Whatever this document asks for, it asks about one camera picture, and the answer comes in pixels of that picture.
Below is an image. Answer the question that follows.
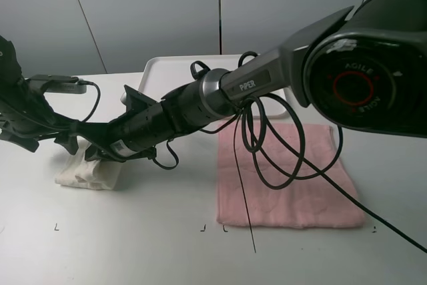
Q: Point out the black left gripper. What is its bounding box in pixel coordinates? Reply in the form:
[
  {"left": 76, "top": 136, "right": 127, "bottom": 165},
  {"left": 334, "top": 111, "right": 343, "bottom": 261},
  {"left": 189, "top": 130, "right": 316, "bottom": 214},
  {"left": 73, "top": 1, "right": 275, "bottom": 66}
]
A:
[{"left": 0, "top": 97, "right": 81, "bottom": 156}]

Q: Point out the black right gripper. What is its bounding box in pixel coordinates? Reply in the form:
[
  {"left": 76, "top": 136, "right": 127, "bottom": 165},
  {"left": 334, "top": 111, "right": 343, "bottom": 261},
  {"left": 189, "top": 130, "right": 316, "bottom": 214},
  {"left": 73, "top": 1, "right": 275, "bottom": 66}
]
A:
[{"left": 68, "top": 114, "right": 157, "bottom": 162}]

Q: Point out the cream white towel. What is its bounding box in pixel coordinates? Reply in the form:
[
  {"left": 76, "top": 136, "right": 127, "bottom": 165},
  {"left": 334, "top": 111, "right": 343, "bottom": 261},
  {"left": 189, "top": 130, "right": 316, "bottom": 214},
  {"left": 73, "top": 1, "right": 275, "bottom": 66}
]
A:
[{"left": 55, "top": 139, "right": 123, "bottom": 190}]

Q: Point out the pink towel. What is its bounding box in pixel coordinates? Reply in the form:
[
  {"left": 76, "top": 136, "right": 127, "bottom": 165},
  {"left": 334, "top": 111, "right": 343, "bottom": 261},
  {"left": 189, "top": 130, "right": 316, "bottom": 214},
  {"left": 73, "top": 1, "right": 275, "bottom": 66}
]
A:
[{"left": 217, "top": 125, "right": 365, "bottom": 228}]

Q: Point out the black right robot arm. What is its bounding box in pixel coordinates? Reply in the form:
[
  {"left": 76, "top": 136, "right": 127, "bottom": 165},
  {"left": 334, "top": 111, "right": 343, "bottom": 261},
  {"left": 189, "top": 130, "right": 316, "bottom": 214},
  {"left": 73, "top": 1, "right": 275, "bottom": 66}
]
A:
[{"left": 70, "top": 0, "right": 426, "bottom": 162}]

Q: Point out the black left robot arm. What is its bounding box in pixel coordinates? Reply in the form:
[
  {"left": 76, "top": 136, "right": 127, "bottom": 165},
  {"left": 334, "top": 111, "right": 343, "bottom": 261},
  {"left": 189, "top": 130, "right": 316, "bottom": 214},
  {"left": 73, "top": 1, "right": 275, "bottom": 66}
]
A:
[{"left": 1, "top": 37, "right": 79, "bottom": 155}]

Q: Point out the white plastic tray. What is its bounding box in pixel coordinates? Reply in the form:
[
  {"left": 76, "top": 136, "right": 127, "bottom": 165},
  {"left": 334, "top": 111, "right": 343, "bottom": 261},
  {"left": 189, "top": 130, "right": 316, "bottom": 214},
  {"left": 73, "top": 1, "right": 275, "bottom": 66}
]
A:
[{"left": 138, "top": 53, "right": 288, "bottom": 119}]

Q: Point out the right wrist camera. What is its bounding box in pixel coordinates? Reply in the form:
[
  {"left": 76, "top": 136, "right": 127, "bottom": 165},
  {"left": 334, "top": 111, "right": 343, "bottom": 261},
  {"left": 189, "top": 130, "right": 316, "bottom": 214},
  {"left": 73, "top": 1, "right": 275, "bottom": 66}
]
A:
[{"left": 120, "top": 85, "right": 157, "bottom": 112}]

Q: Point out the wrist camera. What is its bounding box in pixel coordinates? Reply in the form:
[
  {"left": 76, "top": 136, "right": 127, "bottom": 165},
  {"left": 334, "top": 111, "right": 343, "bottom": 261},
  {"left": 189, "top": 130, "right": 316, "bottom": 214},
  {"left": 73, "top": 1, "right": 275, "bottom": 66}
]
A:
[
  {"left": 120, "top": 85, "right": 157, "bottom": 112},
  {"left": 26, "top": 75, "right": 87, "bottom": 95}
]

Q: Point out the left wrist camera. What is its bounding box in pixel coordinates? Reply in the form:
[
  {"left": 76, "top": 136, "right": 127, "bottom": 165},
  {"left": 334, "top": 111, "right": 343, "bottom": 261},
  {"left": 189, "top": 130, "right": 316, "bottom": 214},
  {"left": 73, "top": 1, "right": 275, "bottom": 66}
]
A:
[{"left": 26, "top": 75, "right": 87, "bottom": 95}]

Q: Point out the black left camera cable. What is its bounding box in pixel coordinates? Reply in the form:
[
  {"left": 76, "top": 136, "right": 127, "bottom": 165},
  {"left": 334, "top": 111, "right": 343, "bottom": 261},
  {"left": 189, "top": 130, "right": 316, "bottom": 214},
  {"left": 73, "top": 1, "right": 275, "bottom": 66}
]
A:
[{"left": 77, "top": 79, "right": 101, "bottom": 123}]

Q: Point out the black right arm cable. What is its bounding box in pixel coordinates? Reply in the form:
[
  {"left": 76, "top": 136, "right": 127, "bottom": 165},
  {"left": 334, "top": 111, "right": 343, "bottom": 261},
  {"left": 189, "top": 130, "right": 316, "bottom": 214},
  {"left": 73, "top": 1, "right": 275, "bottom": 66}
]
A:
[{"left": 155, "top": 51, "right": 427, "bottom": 254}]

